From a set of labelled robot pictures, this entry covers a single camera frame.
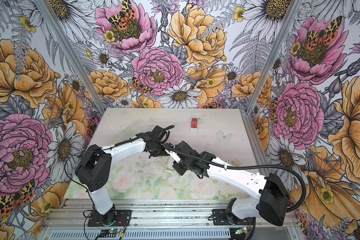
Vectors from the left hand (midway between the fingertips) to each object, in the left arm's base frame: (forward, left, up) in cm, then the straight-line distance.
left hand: (166, 157), depth 91 cm
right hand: (-10, -8, +9) cm, 15 cm away
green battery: (-6, -2, -4) cm, 8 cm away
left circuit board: (-35, +23, -5) cm, 43 cm away
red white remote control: (+29, -19, -3) cm, 35 cm away
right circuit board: (-36, -38, -4) cm, 53 cm away
